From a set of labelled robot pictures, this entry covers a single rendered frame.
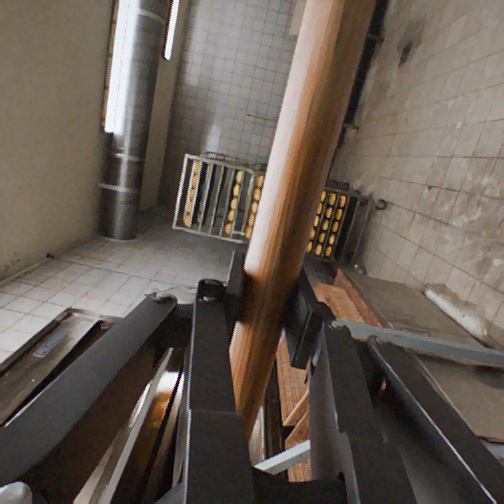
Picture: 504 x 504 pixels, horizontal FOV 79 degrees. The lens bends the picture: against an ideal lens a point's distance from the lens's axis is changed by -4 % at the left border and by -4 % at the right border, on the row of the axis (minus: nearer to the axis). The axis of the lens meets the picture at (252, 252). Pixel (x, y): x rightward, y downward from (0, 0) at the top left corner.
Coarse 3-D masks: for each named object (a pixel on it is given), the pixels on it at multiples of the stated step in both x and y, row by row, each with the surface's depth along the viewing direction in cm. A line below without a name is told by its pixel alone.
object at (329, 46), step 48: (336, 0) 13; (336, 48) 13; (288, 96) 14; (336, 96) 14; (288, 144) 14; (288, 192) 15; (288, 240) 15; (288, 288) 16; (240, 336) 17; (240, 384) 18
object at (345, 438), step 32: (320, 352) 12; (352, 352) 12; (320, 384) 11; (352, 384) 10; (320, 416) 10; (352, 416) 8; (320, 448) 9; (352, 448) 7; (384, 448) 7; (352, 480) 6; (384, 480) 6
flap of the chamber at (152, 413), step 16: (176, 352) 153; (160, 368) 132; (176, 368) 154; (160, 384) 126; (160, 400) 126; (144, 416) 107; (160, 416) 127; (144, 432) 107; (128, 448) 95; (144, 448) 107; (128, 464) 92; (144, 464) 107; (112, 480) 85; (128, 480) 92; (112, 496) 80; (128, 496) 92
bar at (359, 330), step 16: (352, 336) 108; (384, 336) 108; (400, 336) 108; (416, 336) 110; (448, 352) 110; (464, 352) 110; (480, 352) 110; (496, 352) 112; (304, 448) 63; (496, 448) 65; (272, 464) 64; (288, 464) 64
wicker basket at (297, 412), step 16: (320, 288) 165; (336, 288) 170; (336, 304) 149; (352, 304) 154; (352, 320) 137; (288, 368) 168; (288, 384) 156; (304, 384) 155; (288, 400) 145; (304, 400) 128; (288, 416) 137
